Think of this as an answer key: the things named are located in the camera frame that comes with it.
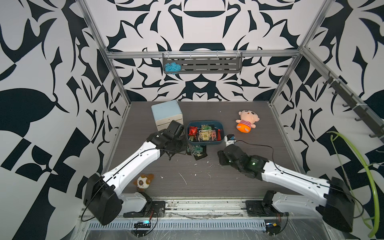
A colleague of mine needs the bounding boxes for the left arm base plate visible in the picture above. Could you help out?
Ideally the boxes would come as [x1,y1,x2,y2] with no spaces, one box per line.
[123,201,166,218]

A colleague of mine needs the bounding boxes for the green hoop tube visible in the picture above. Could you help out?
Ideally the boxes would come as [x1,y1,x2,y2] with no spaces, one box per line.
[322,129,383,240]

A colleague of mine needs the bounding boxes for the pink baby plush doll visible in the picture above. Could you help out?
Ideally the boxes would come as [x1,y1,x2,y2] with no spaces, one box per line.
[236,110,260,133]

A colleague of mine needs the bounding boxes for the cyan crumpled cloth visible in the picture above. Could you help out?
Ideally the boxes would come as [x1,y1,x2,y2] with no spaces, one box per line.
[164,62,182,75]

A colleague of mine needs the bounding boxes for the yellow label black tea bag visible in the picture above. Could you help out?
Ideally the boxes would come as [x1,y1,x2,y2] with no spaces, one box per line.
[198,130,212,142]

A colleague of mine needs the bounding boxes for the small red tea bag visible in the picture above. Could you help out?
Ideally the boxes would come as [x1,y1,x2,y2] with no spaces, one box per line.
[189,126,199,137]

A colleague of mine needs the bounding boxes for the grey wall shelf rack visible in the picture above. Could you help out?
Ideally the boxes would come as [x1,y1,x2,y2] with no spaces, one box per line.
[162,51,243,75]

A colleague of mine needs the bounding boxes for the brown white plush dog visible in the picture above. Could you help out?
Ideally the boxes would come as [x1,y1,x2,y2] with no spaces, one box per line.
[134,174,155,191]

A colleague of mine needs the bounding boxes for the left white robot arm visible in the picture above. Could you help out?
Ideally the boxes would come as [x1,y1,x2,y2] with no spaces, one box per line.
[83,121,187,226]

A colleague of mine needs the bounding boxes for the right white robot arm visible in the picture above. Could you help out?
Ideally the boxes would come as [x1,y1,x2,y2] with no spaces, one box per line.
[218,145,358,233]

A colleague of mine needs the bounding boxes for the black wall hook rail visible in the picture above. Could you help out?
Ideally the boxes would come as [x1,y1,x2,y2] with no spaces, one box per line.
[324,71,384,143]

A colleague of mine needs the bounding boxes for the light blue drawer box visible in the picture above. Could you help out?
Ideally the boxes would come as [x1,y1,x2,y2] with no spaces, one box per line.
[151,100,184,131]

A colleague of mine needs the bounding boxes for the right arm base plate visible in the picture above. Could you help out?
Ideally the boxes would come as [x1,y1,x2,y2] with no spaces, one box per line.
[245,200,287,217]

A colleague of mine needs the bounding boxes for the teal plastic storage box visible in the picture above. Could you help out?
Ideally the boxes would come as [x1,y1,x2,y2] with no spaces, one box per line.
[187,120,225,146]

